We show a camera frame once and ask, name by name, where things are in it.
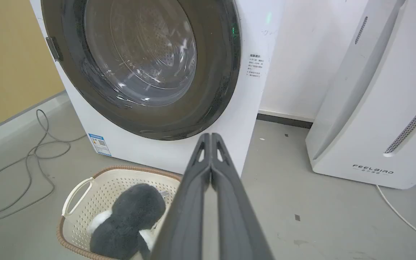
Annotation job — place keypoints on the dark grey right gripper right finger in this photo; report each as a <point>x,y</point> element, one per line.
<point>235,209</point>

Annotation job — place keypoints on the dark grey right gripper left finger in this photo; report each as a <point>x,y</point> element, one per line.
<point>188,202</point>

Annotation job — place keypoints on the white front-load washing machine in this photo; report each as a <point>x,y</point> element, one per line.
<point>251,90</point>

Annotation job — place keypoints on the dark round washing machine door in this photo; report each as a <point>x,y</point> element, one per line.
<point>215,72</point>

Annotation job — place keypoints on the grey and white plush toy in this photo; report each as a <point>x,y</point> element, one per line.
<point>128,224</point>

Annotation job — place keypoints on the cream perforated laundry basket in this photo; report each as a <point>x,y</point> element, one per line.
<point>96,202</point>

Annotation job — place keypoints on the white air purifier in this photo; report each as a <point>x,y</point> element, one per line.
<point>374,108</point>

